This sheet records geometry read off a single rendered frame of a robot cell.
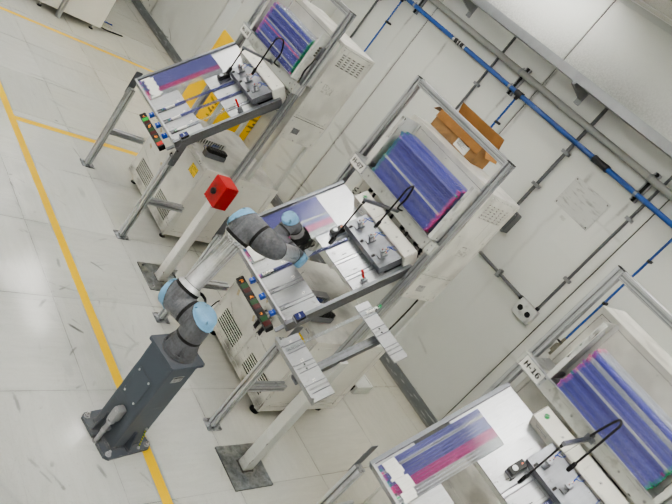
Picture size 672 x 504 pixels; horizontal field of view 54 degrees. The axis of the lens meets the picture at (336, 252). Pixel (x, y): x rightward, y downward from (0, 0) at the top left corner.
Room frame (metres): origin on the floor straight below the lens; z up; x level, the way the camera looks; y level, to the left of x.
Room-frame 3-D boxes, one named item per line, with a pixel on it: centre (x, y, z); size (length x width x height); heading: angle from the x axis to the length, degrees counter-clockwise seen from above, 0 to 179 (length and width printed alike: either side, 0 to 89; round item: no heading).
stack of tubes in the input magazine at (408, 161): (3.35, -0.10, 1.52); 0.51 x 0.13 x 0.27; 55
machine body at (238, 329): (3.49, -0.13, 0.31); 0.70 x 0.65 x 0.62; 55
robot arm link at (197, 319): (2.32, 0.25, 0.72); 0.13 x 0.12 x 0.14; 78
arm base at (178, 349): (2.32, 0.24, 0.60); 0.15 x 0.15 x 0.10
